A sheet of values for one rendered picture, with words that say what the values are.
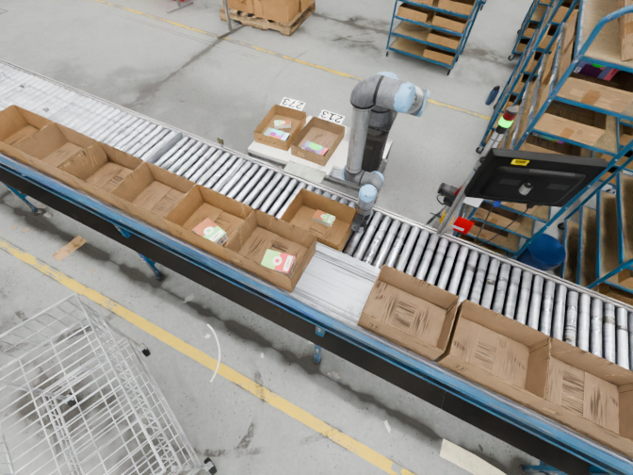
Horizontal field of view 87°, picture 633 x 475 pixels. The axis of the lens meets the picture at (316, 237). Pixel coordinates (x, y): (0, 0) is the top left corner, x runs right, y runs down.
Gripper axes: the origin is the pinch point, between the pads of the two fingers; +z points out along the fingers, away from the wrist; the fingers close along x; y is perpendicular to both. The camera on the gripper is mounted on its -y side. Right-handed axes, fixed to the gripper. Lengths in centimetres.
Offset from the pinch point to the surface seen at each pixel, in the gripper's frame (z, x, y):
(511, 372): -9, -96, -47
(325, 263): -7.7, 6.8, -33.5
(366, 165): -4, 16, 53
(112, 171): -9, 161, -37
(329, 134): 4, 58, 81
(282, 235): -10.0, 36.9, -29.3
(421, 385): 18, -65, -63
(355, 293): -7.7, -15.3, -42.6
